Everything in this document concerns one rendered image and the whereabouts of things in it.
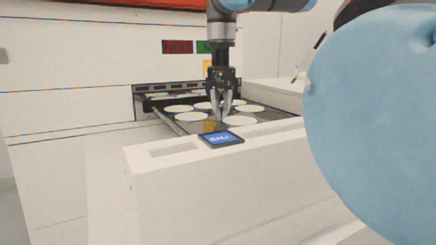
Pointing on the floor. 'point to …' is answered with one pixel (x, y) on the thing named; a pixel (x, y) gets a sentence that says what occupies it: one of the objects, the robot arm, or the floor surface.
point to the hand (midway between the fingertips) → (220, 115)
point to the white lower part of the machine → (53, 189)
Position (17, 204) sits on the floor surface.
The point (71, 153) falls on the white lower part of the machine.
